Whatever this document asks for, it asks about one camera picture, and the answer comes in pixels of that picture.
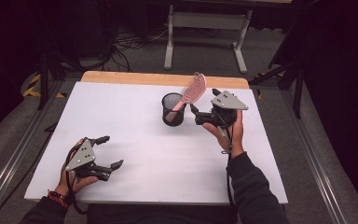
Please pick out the person's left hand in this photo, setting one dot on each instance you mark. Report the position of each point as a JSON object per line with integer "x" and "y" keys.
{"x": 74, "y": 183}

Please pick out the black tripod stand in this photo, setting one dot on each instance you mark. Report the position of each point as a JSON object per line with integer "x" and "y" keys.
{"x": 298, "y": 93}
{"x": 44, "y": 84}

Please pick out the person's dark clothed torso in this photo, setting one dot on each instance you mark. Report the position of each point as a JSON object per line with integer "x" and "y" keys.
{"x": 161, "y": 216}

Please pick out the aluminium floor rail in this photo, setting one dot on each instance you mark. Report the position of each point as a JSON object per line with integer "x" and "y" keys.
{"x": 12, "y": 161}
{"x": 317, "y": 174}

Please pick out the pink hairbrush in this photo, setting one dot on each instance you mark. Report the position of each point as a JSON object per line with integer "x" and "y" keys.
{"x": 194, "y": 88}

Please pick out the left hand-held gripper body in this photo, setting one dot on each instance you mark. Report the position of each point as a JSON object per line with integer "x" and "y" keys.
{"x": 82, "y": 157}

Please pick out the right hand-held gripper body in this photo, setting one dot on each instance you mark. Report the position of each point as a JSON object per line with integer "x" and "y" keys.
{"x": 228, "y": 101}

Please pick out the black mesh pen holder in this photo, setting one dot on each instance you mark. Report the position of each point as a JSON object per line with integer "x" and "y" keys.
{"x": 180, "y": 119}

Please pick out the wooden table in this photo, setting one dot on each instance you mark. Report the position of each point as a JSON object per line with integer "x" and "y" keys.
{"x": 136, "y": 79}

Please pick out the white table mat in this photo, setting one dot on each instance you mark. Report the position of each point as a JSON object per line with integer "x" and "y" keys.
{"x": 121, "y": 109}

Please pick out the person's right hand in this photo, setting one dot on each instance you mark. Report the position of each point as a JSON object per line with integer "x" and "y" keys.
{"x": 236, "y": 140}

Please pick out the grey metal stand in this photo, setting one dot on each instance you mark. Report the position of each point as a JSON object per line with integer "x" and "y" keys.
{"x": 208, "y": 20}

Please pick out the yellow black hazard tape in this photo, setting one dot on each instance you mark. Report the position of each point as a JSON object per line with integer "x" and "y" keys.
{"x": 32, "y": 88}
{"x": 258, "y": 93}

